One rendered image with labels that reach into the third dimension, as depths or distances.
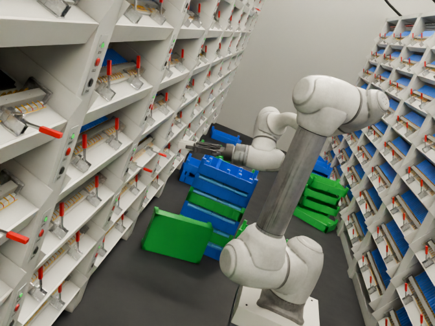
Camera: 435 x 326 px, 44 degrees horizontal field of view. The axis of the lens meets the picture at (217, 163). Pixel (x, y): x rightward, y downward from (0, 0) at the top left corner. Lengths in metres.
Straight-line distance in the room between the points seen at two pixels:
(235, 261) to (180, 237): 0.87
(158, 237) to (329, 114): 1.23
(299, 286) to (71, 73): 1.20
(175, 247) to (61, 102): 1.68
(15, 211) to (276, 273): 1.03
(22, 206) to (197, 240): 1.63
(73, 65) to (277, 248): 1.01
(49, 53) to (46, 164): 0.21
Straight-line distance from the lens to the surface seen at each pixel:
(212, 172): 2.67
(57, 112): 1.06
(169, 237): 2.61
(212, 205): 2.72
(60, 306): 1.86
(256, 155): 2.19
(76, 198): 1.65
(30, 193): 1.12
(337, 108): 1.70
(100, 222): 1.88
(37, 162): 1.10
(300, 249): 1.91
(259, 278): 1.83
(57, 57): 1.05
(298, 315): 2.02
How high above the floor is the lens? 1.17
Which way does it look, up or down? 15 degrees down
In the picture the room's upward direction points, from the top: 22 degrees clockwise
